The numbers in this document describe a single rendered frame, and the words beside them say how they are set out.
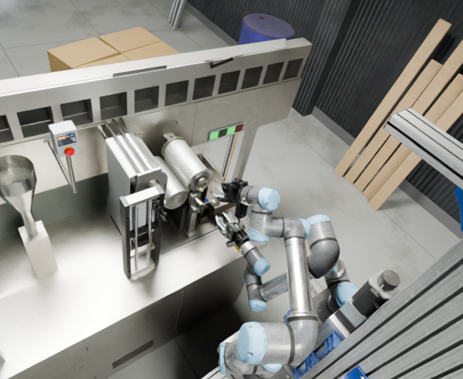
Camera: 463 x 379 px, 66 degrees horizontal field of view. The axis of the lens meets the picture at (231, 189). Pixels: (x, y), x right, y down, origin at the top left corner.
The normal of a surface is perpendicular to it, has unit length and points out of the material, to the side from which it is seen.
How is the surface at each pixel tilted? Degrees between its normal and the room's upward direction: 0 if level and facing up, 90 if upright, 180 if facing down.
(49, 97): 90
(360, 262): 0
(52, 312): 0
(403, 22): 90
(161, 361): 0
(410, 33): 90
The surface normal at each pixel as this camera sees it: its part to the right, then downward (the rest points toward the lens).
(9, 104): 0.56, 0.68
